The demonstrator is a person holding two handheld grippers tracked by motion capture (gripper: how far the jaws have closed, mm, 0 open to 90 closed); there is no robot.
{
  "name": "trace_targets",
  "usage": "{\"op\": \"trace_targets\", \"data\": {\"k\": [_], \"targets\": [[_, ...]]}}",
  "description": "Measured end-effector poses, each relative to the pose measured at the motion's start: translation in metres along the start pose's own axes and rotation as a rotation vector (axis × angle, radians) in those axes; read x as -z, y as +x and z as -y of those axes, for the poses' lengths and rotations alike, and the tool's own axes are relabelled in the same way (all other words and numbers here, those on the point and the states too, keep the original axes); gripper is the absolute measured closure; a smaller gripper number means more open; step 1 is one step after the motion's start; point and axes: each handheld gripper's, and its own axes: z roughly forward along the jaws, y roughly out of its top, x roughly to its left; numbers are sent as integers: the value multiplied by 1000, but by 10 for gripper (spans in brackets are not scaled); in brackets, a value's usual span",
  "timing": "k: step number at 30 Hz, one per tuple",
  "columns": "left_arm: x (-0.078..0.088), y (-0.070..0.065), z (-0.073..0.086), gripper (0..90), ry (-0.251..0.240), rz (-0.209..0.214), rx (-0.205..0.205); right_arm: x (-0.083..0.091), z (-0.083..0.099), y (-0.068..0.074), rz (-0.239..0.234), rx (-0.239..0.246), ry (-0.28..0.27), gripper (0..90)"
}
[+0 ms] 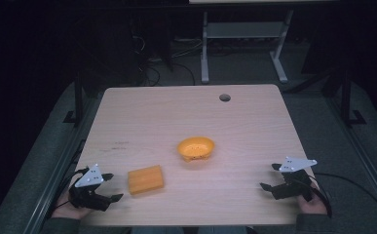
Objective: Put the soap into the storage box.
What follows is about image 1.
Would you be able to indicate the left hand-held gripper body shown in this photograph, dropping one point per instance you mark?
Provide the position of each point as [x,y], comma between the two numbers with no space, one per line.
[90,178]

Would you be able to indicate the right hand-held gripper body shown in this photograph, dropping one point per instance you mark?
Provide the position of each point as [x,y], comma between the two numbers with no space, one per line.
[294,187]

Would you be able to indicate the orange sponge block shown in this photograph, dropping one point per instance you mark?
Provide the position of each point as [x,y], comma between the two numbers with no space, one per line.
[145,179]

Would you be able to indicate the orange plastic bowl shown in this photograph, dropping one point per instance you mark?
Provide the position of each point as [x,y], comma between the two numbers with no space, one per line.
[196,148]

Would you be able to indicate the person's right hand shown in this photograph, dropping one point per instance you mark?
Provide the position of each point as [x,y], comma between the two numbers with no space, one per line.
[316,206]

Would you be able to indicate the person's left hand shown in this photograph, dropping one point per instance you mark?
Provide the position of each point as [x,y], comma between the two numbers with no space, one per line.
[66,209]

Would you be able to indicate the round grey table grommet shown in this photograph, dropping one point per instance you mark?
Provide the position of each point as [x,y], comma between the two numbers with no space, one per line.
[224,97]

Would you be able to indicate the aluminium frame rail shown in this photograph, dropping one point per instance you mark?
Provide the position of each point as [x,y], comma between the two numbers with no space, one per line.
[363,152]
[57,169]

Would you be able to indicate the black metal stand post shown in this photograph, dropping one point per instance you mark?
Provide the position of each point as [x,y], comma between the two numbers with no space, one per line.
[78,97]
[346,97]

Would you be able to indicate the white metal desk frame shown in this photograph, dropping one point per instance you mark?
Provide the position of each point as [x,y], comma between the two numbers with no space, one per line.
[243,30]

